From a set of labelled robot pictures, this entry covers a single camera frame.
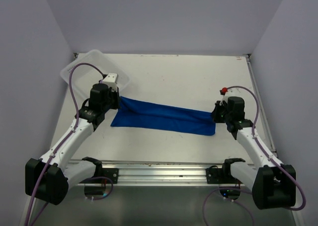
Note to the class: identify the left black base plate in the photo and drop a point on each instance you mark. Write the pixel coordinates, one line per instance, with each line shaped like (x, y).
(111, 173)

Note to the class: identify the blue towel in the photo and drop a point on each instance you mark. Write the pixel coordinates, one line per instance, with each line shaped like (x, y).
(140, 114)

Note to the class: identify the white plastic basket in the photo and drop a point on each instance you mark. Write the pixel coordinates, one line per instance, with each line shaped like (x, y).
(84, 77)

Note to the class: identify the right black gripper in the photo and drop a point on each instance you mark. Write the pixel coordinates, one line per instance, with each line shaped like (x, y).
(218, 106)

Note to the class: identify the aluminium mounting rail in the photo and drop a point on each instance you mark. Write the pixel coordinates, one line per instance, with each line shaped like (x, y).
(160, 173)

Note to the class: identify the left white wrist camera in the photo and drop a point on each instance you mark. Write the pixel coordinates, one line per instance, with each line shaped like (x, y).
(111, 81)

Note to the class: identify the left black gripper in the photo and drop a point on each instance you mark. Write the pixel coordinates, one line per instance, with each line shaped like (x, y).
(116, 95)

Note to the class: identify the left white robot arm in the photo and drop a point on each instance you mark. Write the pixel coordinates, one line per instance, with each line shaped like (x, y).
(49, 178)

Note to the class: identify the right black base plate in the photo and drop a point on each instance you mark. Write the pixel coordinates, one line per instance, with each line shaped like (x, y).
(215, 175)

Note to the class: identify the right side aluminium rail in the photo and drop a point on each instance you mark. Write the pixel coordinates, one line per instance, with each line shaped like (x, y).
(267, 134)

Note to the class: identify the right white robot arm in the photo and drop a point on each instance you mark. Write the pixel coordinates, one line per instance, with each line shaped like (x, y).
(269, 180)

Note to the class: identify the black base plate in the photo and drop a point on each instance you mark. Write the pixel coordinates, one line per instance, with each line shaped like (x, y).
(215, 175)
(111, 173)

